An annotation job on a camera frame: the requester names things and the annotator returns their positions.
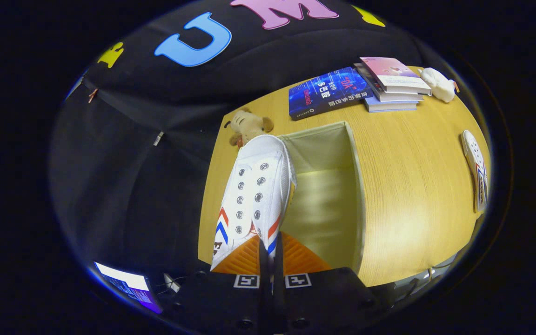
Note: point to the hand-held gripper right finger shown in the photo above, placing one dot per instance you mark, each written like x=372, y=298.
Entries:
x=279, y=302

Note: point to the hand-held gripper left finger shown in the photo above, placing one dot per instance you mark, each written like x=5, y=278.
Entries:
x=264, y=302

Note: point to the beige fabric storage box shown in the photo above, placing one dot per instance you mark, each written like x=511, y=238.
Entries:
x=328, y=204

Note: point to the white striped canvas shoe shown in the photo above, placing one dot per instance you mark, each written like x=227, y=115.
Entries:
x=254, y=186
x=477, y=172

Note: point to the lit laptop screen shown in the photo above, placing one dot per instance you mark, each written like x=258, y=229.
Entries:
x=126, y=284

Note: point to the brown plush toy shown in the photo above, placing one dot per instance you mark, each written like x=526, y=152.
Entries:
x=249, y=124

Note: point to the black backdrop cloth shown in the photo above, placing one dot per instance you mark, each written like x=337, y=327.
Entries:
x=123, y=186

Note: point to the white cloth clip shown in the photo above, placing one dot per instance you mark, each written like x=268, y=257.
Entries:
x=157, y=138

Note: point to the dark blue book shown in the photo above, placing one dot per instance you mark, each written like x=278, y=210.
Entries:
x=328, y=93

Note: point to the pale blue book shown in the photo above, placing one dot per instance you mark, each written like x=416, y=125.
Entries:
x=389, y=107

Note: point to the pink cover book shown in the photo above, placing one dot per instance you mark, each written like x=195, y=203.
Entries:
x=391, y=72

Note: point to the white plush toy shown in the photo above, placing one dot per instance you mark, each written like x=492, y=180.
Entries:
x=438, y=83

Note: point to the grey metal frame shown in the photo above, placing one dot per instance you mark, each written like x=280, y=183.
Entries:
x=417, y=279

